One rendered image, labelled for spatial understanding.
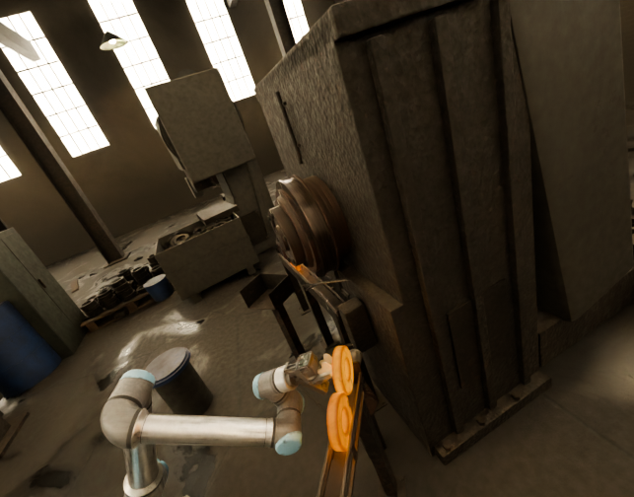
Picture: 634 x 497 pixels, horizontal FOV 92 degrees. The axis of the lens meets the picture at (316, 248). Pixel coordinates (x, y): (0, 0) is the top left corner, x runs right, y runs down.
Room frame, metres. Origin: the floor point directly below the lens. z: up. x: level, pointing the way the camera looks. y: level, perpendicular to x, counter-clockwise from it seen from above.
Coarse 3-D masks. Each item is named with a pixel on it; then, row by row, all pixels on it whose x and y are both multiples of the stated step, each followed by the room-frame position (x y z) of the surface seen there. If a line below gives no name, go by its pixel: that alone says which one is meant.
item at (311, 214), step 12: (288, 180) 1.28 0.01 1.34; (288, 192) 1.21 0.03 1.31; (300, 192) 1.18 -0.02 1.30; (300, 204) 1.12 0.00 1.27; (312, 204) 1.13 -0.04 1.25; (312, 216) 1.10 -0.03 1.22; (312, 228) 1.07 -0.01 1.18; (324, 228) 1.09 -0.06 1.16; (324, 240) 1.08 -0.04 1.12; (324, 252) 1.08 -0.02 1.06; (324, 264) 1.09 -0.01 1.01
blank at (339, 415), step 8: (336, 392) 0.70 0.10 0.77; (336, 400) 0.65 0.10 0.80; (344, 400) 0.68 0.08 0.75; (328, 408) 0.63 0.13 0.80; (336, 408) 0.62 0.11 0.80; (344, 408) 0.66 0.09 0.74; (328, 416) 0.61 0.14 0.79; (336, 416) 0.61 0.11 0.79; (344, 416) 0.66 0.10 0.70; (328, 424) 0.60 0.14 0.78; (336, 424) 0.59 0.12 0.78; (344, 424) 0.65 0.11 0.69; (328, 432) 0.59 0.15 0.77; (336, 432) 0.58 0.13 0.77; (344, 432) 0.62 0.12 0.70; (336, 440) 0.57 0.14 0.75; (344, 440) 0.59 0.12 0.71; (336, 448) 0.57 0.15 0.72; (344, 448) 0.57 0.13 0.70
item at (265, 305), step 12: (264, 276) 1.85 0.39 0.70; (276, 276) 1.78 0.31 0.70; (288, 276) 1.70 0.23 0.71; (252, 288) 1.80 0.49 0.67; (264, 288) 1.86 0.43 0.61; (276, 288) 1.61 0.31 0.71; (288, 288) 1.67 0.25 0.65; (252, 300) 1.77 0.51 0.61; (264, 300) 1.73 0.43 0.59; (276, 300) 1.58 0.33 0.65; (276, 312) 1.67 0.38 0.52; (288, 324) 1.68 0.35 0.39; (288, 336) 1.67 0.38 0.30; (300, 348) 1.68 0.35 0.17
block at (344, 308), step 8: (344, 304) 1.09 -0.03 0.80; (352, 304) 1.07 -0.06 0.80; (360, 304) 1.05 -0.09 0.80; (344, 312) 1.04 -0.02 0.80; (352, 312) 1.03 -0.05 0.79; (360, 312) 1.04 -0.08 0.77; (344, 320) 1.05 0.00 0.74; (352, 320) 1.03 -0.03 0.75; (360, 320) 1.04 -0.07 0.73; (368, 320) 1.05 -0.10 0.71; (352, 328) 1.03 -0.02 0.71; (360, 328) 1.03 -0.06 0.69; (368, 328) 1.04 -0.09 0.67; (352, 336) 1.03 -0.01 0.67; (360, 336) 1.03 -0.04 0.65; (368, 336) 1.04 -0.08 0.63; (360, 344) 1.03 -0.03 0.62; (368, 344) 1.04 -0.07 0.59; (376, 344) 1.05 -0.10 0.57
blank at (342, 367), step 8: (336, 352) 0.78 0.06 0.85; (344, 352) 0.79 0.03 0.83; (336, 360) 0.75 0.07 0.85; (344, 360) 0.77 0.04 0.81; (336, 368) 0.73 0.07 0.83; (344, 368) 0.75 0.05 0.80; (352, 368) 0.81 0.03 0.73; (336, 376) 0.72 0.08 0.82; (344, 376) 0.73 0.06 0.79; (352, 376) 0.79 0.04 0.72; (336, 384) 0.71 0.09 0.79; (344, 384) 0.71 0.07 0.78; (352, 384) 0.77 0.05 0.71; (344, 392) 0.70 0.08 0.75
